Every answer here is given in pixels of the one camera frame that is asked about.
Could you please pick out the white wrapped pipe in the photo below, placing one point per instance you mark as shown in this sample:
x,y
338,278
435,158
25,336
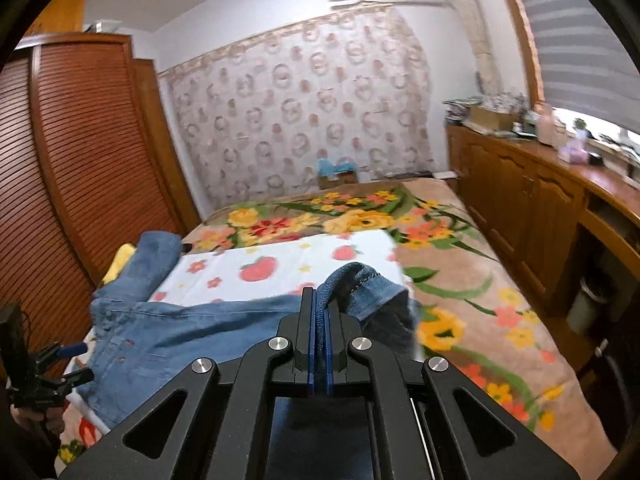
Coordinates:
x,y
480,45

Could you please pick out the grey trash bin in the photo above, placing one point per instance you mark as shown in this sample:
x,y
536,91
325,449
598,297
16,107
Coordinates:
x,y
585,307

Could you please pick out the pink bottle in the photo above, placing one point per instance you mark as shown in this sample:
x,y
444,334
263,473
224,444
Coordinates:
x,y
546,127

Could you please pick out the wooden side cabinet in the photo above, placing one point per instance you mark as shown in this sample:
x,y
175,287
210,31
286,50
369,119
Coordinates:
x,y
520,200

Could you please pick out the purple tissue packet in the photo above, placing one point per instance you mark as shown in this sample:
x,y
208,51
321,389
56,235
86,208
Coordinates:
x,y
574,152

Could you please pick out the floral blanket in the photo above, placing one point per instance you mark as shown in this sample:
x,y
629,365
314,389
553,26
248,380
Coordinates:
x,y
475,320

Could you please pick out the cardboard box with blue cloth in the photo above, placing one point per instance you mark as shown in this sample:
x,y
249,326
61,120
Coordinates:
x,y
336,175

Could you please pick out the wooden louvered wardrobe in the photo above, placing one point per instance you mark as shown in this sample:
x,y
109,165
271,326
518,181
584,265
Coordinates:
x,y
85,160

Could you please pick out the person's left hand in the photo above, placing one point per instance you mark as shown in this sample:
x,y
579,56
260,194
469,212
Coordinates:
x,y
27,416

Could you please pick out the wooden overhead cabinet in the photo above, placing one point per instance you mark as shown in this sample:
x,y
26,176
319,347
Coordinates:
x,y
62,12

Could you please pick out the yellow cloth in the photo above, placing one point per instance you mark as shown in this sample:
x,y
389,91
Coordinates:
x,y
120,262

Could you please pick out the black chair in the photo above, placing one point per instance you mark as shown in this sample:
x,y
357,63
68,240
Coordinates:
x,y
617,395

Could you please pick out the open cardboard box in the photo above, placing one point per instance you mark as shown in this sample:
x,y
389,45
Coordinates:
x,y
492,117

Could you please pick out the blue denim pants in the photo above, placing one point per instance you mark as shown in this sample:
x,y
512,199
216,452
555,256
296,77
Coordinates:
x,y
190,335

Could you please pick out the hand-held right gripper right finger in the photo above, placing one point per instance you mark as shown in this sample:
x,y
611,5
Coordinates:
x,y
328,355

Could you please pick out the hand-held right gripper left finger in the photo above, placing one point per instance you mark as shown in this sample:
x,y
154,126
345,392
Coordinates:
x,y
315,355

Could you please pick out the circle print curtain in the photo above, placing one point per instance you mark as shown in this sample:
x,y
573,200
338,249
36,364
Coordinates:
x,y
300,110

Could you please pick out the white strawberry print cloth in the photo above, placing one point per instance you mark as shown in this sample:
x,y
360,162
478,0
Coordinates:
x,y
280,270

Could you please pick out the clear storage box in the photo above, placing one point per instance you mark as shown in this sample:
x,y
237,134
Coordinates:
x,y
107,26

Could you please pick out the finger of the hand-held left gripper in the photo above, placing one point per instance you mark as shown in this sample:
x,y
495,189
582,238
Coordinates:
x,y
80,377
73,349

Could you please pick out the striped window blind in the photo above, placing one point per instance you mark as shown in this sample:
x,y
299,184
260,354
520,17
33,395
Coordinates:
x,y
585,45

